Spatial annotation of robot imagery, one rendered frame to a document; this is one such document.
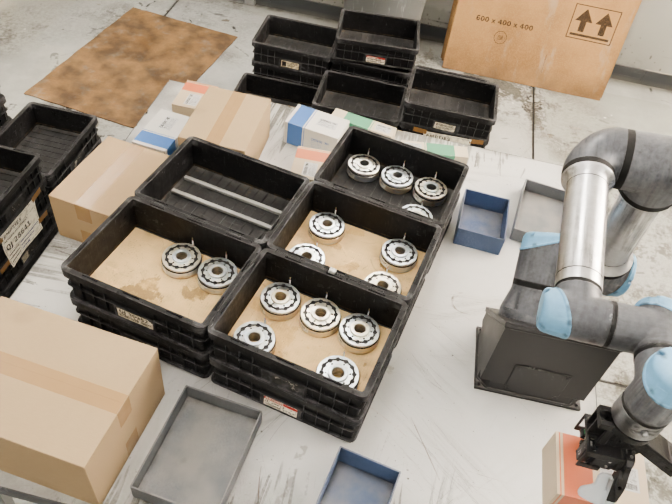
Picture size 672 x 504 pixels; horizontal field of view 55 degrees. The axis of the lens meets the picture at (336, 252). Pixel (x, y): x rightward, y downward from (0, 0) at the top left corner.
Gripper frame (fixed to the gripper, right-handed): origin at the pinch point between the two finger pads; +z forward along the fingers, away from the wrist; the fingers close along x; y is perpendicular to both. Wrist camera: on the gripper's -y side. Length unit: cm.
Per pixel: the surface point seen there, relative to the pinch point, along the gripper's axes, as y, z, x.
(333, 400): 49, 23, -16
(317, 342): 57, 26, -32
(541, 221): -4, 39, -110
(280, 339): 66, 26, -31
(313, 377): 55, 16, -16
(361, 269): 51, 26, -59
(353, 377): 46, 23, -23
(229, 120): 104, 23, -107
